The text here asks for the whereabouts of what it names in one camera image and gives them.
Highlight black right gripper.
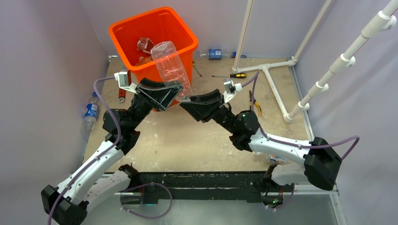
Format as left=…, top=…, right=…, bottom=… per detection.
left=180, top=90, right=238, bottom=135

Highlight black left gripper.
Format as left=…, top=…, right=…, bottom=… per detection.
left=128, top=78, right=183, bottom=130

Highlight wide clear plastic bottle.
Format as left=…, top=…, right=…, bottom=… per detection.
left=150, top=41, right=192, bottom=102

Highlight orange plastic bin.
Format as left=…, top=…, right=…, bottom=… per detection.
left=108, top=7, right=198, bottom=82

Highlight pepsi label bottle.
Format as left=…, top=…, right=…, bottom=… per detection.
left=82, top=92, right=100, bottom=132

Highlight crushed orange label bottle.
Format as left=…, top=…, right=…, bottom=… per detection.
left=135, top=56, right=153, bottom=67

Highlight small label clear bottle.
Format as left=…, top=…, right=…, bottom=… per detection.
left=266, top=154, right=287, bottom=165

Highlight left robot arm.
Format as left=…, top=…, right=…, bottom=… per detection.
left=41, top=78, right=183, bottom=225

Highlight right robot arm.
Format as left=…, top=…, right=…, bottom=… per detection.
left=180, top=89, right=342, bottom=191

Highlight red adjustable wrench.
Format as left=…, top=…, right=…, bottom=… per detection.
left=118, top=89, right=126, bottom=103

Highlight yellow black screwdriver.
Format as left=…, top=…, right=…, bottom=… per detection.
left=212, top=73, right=247, bottom=79

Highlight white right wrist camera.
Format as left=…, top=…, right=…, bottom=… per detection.
left=222, top=78, right=243, bottom=104

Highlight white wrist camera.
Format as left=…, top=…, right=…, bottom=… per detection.
left=114, top=69, right=137, bottom=94
left=222, top=78, right=243, bottom=104

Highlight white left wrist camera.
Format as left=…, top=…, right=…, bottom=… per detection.
left=114, top=69, right=137, bottom=94

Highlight yellow handle pliers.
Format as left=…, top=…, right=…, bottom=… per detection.
left=249, top=90, right=262, bottom=115

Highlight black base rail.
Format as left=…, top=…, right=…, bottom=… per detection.
left=118, top=165, right=290, bottom=206

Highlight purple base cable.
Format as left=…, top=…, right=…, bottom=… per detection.
left=120, top=182, right=174, bottom=220

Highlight white pvc pipe frame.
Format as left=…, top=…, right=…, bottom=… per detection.
left=231, top=0, right=398, bottom=123

